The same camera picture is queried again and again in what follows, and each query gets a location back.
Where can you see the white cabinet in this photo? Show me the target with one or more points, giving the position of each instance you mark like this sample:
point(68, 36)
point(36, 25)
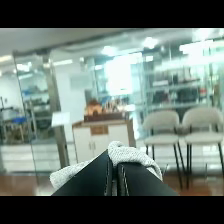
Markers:
point(90, 140)

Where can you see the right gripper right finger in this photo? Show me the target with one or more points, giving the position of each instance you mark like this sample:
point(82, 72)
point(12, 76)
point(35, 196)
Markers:
point(140, 181)

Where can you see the pale chair with black legs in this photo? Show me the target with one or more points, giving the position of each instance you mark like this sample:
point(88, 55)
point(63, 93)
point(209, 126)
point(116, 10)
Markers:
point(203, 128)
point(160, 128)

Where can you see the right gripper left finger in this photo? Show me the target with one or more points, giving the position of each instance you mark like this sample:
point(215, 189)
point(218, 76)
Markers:
point(93, 180)

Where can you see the pale grey garment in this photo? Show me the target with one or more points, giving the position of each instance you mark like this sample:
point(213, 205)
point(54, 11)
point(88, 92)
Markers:
point(128, 154)

